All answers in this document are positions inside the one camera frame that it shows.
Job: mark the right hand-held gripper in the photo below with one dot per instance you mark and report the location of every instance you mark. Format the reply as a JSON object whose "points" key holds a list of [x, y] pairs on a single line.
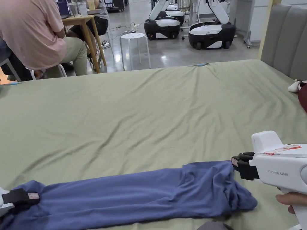
{"points": [[275, 165]]}

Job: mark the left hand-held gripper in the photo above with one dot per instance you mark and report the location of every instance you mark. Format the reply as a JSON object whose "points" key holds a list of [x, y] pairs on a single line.
{"points": [[3, 197]]}

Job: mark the blue shirt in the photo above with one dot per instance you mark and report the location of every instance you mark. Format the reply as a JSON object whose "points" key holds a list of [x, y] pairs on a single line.
{"points": [[134, 191]]}

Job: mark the person's right hand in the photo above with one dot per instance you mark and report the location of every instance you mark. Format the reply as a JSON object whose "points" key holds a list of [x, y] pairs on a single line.
{"points": [[287, 200]]}

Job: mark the stuffed toy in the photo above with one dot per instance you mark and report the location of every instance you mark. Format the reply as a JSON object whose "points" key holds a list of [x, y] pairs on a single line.
{"points": [[299, 89]]}

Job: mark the light blue sheet clip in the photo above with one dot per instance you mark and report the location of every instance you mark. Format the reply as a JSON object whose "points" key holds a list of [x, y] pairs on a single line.
{"points": [[202, 64], [14, 84]]}

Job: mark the bed with pale green sheet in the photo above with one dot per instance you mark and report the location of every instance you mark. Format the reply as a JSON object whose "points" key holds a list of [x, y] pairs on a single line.
{"points": [[148, 107]]}

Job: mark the grey padded headboard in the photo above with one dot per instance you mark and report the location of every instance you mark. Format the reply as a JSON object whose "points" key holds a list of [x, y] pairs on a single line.
{"points": [[283, 36]]}

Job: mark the black and white wheeled robot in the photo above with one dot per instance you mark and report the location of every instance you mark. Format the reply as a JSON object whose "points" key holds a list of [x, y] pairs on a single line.
{"points": [[211, 33], [160, 26], [176, 13]]}

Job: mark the white power strip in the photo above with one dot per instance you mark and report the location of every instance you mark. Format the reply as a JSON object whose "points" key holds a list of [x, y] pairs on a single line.
{"points": [[106, 43]]}

